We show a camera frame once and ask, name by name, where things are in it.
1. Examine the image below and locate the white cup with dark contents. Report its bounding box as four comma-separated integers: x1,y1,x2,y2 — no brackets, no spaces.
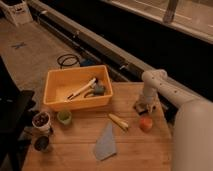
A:
32,112,51,131

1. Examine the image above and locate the green plastic cup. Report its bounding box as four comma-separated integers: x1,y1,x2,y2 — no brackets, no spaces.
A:
57,110,72,125

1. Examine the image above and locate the yellow plastic tray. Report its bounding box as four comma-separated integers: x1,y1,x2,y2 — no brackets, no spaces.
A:
43,65,113,111

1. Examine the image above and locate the dark metal cup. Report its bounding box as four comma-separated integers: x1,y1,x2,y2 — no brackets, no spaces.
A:
34,136,50,152

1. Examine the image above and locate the white storage box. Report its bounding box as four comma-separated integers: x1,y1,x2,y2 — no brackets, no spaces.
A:
0,0,33,27

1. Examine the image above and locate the white handled brush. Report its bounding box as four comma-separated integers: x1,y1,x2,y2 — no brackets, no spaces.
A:
67,77,97,100

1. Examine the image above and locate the grey green object in tray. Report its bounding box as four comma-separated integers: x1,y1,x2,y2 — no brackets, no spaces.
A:
84,84,106,98

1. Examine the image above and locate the blue grey cloth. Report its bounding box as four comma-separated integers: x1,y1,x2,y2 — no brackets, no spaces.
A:
93,123,117,161

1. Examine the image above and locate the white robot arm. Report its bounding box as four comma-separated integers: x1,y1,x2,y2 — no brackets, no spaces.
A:
139,69,213,171

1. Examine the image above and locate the black chair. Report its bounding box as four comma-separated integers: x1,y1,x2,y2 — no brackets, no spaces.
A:
0,56,35,171

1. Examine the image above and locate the blue floor object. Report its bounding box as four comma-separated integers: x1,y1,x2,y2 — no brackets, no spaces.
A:
80,59,94,67

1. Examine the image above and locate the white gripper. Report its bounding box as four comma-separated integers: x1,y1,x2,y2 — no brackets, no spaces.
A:
139,94,156,113

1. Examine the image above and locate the orange peach toy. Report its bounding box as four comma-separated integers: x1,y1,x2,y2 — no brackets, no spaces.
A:
139,116,153,132

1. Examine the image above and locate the black whiteboard eraser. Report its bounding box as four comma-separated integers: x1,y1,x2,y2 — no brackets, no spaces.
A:
134,104,148,115

